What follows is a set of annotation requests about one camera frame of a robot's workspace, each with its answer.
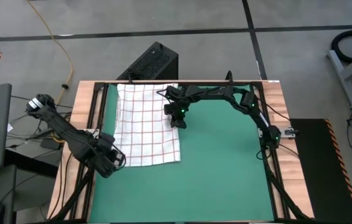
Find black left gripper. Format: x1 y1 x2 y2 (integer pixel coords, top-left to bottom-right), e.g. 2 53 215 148
93 145 127 179

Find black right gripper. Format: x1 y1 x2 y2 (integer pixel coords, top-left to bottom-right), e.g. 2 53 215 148
164 85 193 130

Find white red-checked towel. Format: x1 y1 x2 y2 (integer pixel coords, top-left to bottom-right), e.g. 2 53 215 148
113 83 182 167

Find green table mat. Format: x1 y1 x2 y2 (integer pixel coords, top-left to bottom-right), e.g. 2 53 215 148
88 83 275 223

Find black computer tower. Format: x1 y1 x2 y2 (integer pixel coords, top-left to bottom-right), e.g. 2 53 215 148
116 41 179 81

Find black power brick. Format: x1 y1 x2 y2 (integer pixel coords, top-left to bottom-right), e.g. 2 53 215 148
40 138 62 151

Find grey metal stand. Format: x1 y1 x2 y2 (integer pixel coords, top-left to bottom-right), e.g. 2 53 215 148
325 43 352 110

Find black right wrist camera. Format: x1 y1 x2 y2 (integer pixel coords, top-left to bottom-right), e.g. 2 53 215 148
163 103 176 116

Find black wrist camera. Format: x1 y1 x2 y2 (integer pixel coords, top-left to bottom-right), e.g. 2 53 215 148
163 103 176 116
100 133 116 147

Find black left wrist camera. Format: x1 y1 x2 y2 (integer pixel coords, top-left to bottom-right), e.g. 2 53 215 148
100 133 116 147

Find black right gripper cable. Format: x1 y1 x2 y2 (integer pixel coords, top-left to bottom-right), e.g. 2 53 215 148
156 88 172 105

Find thin straight black cable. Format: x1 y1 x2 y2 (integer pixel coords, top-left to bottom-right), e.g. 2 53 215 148
10 95 73 109

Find black floor cable bundle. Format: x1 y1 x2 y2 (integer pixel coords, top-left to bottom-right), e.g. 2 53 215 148
7 110 70 149

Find yellow floor cable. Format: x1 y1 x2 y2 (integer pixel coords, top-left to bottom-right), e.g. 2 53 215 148
26 0 74 144

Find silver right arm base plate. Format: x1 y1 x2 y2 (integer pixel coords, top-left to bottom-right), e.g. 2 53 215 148
257 126 300 138

